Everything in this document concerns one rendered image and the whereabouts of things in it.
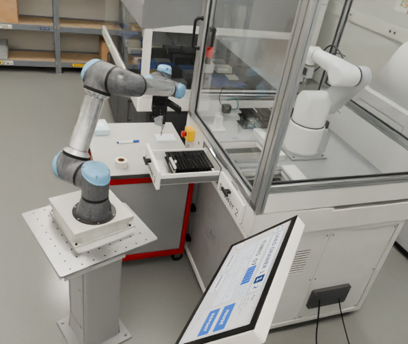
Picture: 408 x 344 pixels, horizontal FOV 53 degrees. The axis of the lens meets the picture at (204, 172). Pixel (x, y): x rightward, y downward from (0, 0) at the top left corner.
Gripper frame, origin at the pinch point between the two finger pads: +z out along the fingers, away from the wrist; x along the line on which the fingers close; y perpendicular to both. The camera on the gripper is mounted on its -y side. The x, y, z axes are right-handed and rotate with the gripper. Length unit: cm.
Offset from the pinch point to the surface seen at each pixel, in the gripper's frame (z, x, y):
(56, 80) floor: 98, -305, 105
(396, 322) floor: 98, 63, -153
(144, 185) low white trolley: 30.5, 14.6, 9.2
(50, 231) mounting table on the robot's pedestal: 20, 65, 52
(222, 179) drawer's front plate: 7.0, 40.7, -27.7
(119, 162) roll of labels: 16.7, 12.0, 23.4
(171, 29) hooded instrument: -40, -58, -6
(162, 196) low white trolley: 38.9, 12.7, -1.7
